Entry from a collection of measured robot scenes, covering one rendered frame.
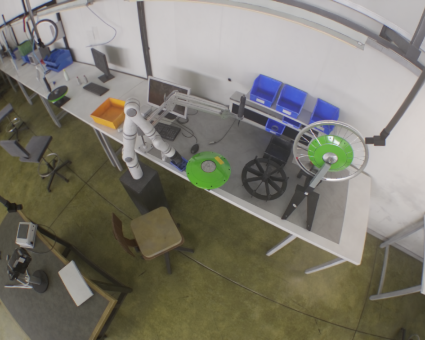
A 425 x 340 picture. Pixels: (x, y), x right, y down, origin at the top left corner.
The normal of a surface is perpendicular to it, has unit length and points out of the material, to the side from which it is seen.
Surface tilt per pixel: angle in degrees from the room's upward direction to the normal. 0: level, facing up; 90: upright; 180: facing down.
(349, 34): 90
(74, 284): 0
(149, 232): 0
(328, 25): 90
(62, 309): 0
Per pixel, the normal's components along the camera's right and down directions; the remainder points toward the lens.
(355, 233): 0.04, -0.56
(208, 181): 0.04, -0.23
